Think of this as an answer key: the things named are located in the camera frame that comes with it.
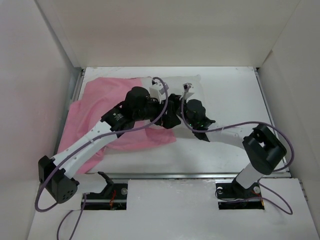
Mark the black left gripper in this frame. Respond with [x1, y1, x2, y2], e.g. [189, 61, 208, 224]
[133, 93, 180, 129]

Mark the pink satin pillowcase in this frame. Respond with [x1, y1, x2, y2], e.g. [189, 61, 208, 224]
[58, 77, 176, 174]

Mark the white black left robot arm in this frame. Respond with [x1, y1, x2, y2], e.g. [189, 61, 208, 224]
[35, 86, 169, 204]

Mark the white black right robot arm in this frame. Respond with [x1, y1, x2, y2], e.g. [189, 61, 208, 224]
[159, 94, 287, 200]

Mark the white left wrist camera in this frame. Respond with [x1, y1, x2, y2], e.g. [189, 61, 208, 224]
[149, 78, 169, 102]

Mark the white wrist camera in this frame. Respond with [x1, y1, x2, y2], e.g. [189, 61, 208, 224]
[180, 83, 195, 100]
[149, 78, 169, 102]

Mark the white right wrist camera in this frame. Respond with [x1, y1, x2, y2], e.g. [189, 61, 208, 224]
[180, 83, 195, 100]

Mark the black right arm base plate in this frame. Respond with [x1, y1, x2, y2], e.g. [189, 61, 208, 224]
[215, 182, 265, 210]

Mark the aluminium front table rail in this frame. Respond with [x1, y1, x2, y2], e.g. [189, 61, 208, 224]
[82, 170, 293, 180]

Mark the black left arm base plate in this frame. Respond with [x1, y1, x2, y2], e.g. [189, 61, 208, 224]
[80, 171, 128, 211]

